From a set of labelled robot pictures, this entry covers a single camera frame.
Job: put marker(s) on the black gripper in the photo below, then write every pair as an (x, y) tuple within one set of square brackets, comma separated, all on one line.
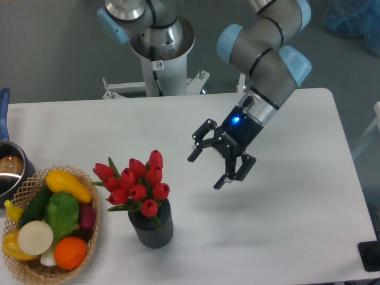
[(230, 140)]

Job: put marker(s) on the red tulip bouquet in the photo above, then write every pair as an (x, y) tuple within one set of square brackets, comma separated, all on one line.
[(138, 189)]

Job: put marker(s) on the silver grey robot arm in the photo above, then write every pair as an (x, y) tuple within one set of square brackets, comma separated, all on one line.
[(260, 52)]

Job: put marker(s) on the dark grey ribbed vase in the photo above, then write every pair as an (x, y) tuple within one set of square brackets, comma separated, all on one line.
[(148, 233)]

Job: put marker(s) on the purple red onion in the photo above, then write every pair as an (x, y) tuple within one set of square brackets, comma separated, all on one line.
[(87, 216)]

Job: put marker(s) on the yellow squash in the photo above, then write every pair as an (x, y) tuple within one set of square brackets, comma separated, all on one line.
[(61, 181)]

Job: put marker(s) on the woven wicker basket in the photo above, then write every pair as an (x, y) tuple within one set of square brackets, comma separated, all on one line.
[(33, 272)]

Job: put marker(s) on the green lettuce leaf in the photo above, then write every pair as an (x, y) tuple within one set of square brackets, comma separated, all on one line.
[(61, 214)]

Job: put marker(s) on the black device at table edge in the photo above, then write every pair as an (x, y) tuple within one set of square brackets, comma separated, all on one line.
[(369, 253)]

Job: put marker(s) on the blue plastic bag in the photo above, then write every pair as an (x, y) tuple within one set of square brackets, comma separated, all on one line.
[(354, 19)]

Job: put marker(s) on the orange fruit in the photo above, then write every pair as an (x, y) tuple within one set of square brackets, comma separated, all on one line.
[(70, 252)]

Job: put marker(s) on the green cucumber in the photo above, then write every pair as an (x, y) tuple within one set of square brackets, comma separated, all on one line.
[(35, 209)]

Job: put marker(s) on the white leek stalk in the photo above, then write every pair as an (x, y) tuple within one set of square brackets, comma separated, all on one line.
[(47, 258)]

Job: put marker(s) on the white round onion slice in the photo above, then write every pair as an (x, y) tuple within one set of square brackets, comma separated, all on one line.
[(35, 237)]

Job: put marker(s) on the yellow banana tip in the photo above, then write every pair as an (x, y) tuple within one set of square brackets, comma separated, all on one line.
[(14, 213)]

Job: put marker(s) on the yellow bell pepper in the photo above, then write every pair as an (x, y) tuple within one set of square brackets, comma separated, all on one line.
[(11, 248)]

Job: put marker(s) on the white frame at right edge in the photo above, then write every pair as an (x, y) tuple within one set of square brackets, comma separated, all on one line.
[(367, 136)]

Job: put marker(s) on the blue handled saucepan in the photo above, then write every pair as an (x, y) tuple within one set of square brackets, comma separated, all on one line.
[(15, 166)]

